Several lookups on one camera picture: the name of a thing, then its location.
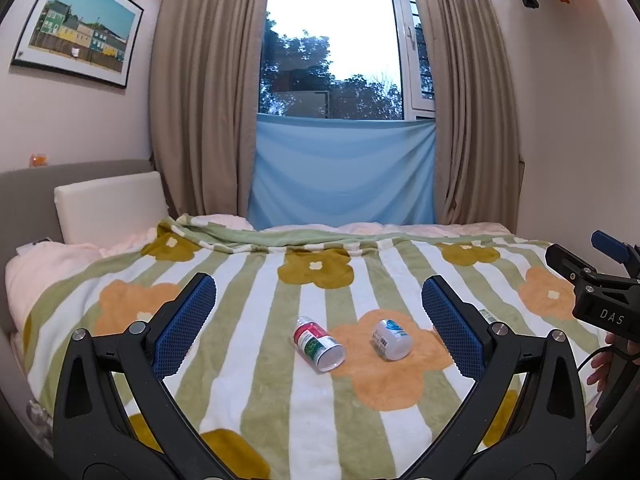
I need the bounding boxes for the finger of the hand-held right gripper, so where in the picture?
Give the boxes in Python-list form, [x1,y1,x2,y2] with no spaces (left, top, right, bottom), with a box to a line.
[545,243,632,292]
[591,230,640,281]

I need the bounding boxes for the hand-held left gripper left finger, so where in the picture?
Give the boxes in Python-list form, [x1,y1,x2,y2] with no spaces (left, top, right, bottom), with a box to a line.
[52,272,236,480]

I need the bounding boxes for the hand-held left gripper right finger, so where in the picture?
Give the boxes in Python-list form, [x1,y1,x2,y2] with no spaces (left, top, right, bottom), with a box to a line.
[400,275,587,480]

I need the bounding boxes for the white blue labelled bottle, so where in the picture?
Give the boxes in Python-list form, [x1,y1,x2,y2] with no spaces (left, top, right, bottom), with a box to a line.
[371,318,414,361]

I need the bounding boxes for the red green labelled bottle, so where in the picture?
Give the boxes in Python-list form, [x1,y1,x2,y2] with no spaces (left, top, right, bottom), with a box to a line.
[293,316,347,373]

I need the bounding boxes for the person's right hand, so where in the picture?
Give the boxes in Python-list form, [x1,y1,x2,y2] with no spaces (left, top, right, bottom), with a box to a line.
[586,332,617,387]

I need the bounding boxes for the floral striped blanket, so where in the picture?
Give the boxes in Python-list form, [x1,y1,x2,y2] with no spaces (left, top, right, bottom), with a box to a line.
[22,213,608,480]

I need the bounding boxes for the white headboard cushion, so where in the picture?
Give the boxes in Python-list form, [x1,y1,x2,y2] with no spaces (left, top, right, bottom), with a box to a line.
[53,170,170,246]

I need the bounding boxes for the white duvet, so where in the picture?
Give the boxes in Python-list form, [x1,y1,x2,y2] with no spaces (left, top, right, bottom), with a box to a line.
[5,215,513,336]

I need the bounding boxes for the clear plastic bottles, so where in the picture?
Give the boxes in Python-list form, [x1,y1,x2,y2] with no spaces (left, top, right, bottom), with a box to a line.
[26,399,53,443]

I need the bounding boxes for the light blue cloth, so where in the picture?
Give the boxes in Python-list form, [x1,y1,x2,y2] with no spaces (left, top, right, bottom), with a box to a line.
[248,113,438,231]

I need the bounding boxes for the grey bed headboard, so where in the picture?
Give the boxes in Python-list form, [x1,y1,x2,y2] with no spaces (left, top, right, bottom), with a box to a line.
[0,159,153,333]

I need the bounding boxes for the beige curtain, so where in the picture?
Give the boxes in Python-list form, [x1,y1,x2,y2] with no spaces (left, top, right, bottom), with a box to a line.
[409,0,523,226]
[149,0,275,231]

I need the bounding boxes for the window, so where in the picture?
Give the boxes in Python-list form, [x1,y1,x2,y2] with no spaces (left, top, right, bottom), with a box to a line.
[257,0,436,122]

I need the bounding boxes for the framed picture of houses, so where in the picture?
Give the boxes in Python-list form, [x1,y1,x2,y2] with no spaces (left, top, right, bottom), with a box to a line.
[10,0,145,90]

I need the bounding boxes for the black cable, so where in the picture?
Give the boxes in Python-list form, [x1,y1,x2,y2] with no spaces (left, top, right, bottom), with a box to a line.
[577,347,608,377]

